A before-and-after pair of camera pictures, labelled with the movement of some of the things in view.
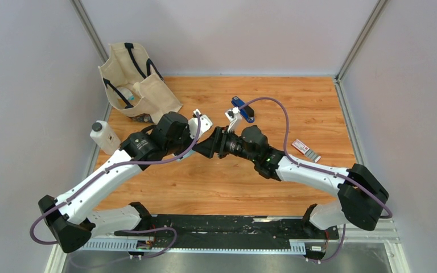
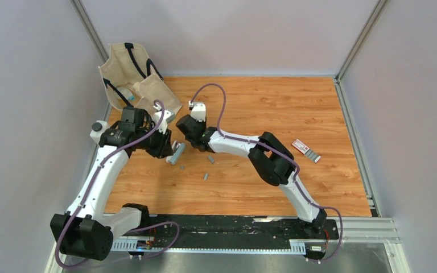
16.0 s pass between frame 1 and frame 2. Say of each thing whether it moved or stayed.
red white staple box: stayed
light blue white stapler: moved
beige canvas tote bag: stayed
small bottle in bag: stayed
